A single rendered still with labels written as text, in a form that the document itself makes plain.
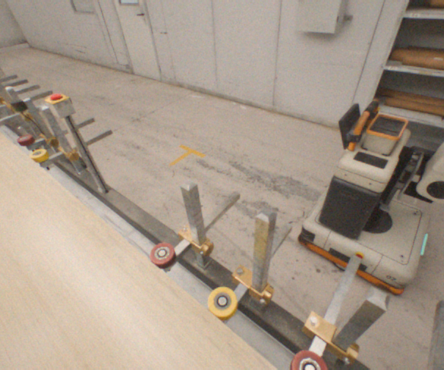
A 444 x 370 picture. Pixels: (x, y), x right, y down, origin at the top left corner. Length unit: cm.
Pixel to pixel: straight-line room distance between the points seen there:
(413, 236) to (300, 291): 77
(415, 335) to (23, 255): 193
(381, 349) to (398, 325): 19
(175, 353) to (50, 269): 49
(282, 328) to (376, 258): 94
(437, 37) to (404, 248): 187
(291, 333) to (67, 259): 76
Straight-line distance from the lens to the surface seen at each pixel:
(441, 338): 95
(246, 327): 101
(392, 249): 180
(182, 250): 89
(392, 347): 183
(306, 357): 71
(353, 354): 82
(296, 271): 184
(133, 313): 78
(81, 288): 88
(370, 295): 58
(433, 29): 298
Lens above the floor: 158
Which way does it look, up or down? 42 degrees down
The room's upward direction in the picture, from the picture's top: 4 degrees counter-clockwise
